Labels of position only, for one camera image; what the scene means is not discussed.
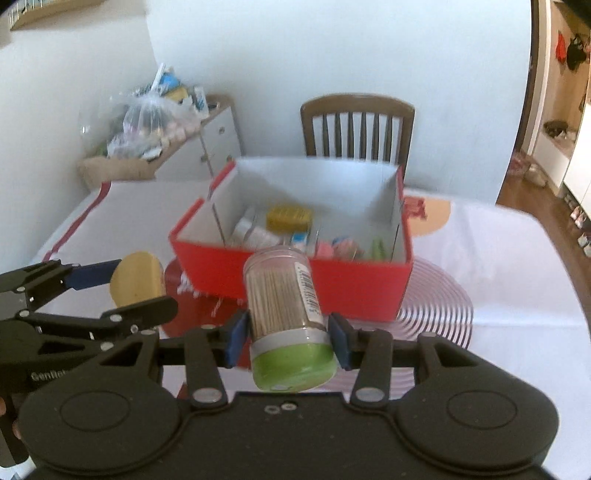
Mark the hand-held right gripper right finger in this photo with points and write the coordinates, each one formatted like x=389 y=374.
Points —
x=339 y=341

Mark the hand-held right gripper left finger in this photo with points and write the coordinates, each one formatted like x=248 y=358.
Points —
x=235 y=339

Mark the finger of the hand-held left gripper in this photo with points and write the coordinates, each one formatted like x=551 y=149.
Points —
x=92 y=274
x=138 y=314

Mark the yellow round disc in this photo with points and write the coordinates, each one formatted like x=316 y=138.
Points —
x=138 y=277

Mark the red cardboard box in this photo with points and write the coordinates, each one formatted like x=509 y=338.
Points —
x=360 y=286

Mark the toothpick jar with green lid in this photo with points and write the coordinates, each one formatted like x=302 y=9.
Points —
x=281 y=300

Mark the doll with pink head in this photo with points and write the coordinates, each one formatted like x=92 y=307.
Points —
x=345 y=248

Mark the green plastic bar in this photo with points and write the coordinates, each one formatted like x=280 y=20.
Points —
x=378 y=248

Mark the clear bottle with silver label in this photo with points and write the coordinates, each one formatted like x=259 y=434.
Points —
x=263 y=237

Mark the white bottle with green label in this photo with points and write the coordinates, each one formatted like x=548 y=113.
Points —
x=244 y=226

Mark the small yellow box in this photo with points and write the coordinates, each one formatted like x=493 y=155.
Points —
x=288 y=219

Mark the person's left hand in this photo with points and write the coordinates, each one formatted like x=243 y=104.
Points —
x=16 y=431

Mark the clear plastic bag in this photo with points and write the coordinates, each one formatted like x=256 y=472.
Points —
x=147 y=120

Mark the white drawer cabinet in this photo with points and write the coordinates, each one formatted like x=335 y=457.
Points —
x=221 y=134

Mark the blue yellow packet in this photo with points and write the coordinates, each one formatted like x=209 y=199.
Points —
x=178 y=90

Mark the wooden chair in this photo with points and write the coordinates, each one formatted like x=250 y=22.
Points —
x=358 y=102

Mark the red doormat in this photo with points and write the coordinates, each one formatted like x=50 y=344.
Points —
x=521 y=164

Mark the beige slippers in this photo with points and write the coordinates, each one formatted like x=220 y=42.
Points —
x=536 y=175

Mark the row of shoes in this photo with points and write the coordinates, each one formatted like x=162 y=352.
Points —
x=581 y=226

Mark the white wardrobe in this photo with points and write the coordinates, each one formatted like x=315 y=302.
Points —
x=579 y=170

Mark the black shoes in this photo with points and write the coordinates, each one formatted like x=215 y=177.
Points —
x=556 y=129

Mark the red hanging bag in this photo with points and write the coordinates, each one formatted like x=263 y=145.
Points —
x=560 y=46

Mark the black hanging bag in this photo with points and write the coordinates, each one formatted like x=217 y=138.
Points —
x=576 y=50

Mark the wooden wall shelf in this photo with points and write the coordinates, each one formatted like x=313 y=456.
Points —
x=41 y=16

